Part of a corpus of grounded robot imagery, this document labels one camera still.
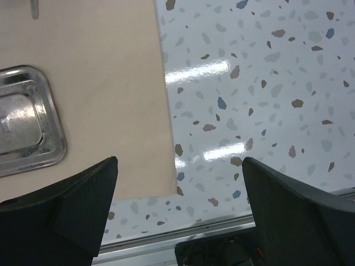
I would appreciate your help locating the beige cloth wrap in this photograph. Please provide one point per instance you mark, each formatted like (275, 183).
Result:
(104, 65)

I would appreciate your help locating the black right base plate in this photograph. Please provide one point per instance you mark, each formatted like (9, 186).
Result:
(229, 249)

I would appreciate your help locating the steel tweezers pair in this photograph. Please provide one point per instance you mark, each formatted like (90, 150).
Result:
(34, 9)

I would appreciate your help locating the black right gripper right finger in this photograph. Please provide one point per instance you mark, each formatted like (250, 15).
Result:
(298, 224)

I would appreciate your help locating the aluminium front rail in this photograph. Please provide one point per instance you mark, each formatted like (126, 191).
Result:
(145, 231)

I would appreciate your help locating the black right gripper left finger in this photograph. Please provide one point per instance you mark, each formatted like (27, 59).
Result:
(61, 224)

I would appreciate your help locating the steel instrument tray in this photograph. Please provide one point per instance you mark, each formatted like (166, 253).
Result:
(31, 133)

